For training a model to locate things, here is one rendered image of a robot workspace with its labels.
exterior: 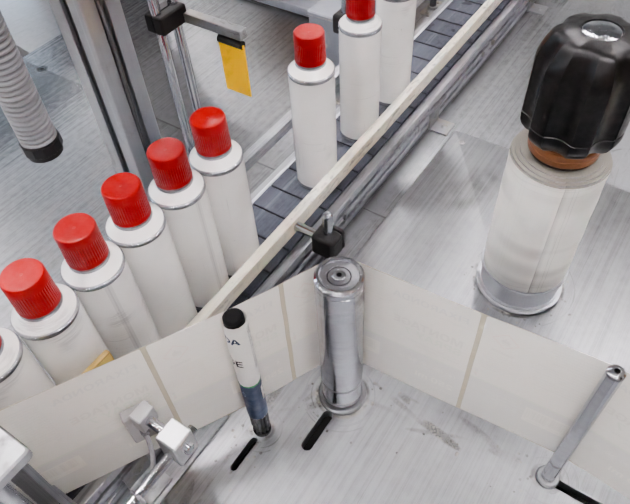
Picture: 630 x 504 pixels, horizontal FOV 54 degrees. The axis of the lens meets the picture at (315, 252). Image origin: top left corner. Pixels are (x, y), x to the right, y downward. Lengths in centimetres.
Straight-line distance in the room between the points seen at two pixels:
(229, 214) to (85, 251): 17
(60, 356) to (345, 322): 23
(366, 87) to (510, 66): 37
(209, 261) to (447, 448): 29
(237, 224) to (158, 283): 11
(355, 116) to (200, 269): 31
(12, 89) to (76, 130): 50
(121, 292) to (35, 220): 40
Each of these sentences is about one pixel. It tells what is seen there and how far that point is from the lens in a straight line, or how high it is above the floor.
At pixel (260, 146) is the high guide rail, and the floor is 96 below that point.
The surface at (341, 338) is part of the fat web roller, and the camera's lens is 49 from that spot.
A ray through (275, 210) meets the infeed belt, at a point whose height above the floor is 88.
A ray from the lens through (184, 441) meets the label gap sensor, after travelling 47.
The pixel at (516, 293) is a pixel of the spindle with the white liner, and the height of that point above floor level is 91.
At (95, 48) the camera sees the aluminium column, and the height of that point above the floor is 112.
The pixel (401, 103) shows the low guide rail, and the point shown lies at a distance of 86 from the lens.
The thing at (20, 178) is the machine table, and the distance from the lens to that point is 100.
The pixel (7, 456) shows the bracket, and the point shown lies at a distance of 35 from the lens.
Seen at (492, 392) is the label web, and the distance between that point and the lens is 53.
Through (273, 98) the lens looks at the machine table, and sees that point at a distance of 102.
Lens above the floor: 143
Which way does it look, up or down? 50 degrees down
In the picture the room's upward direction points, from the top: 4 degrees counter-clockwise
